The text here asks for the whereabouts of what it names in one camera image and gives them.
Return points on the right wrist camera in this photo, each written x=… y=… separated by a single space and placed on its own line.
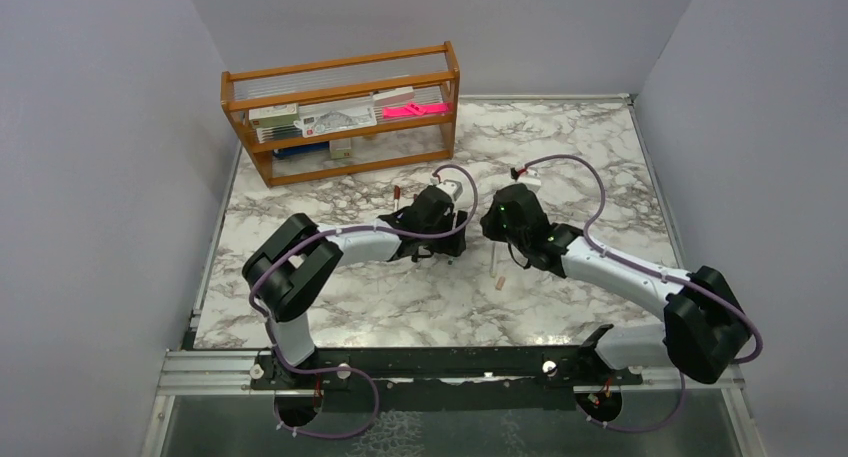
x=528 y=177

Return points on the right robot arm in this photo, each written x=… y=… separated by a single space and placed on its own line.
x=701 y=328

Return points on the small beige box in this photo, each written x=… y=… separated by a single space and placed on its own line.
x=341 y=148

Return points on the white ruler card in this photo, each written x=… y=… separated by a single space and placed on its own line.
x=336 y=120

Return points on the pink plastic item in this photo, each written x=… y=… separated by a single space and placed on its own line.
x=413 y=109

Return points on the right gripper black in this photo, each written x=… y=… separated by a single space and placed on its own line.
x=489 y=221

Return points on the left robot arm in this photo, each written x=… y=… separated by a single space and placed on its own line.
x=289 y=270

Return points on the white green box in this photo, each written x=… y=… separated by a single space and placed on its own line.
x=273 y=116

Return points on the white pen green end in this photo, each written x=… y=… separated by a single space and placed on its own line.
x=451 y=258

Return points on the wooden shelf rack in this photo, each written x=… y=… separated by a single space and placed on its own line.
x=424 y=75

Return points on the black mounting rail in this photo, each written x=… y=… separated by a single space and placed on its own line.
x=438 y=378

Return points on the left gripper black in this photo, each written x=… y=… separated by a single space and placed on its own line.
x=451 y=245

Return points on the blue box lower shelf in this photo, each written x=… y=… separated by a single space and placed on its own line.
x=300 y=150

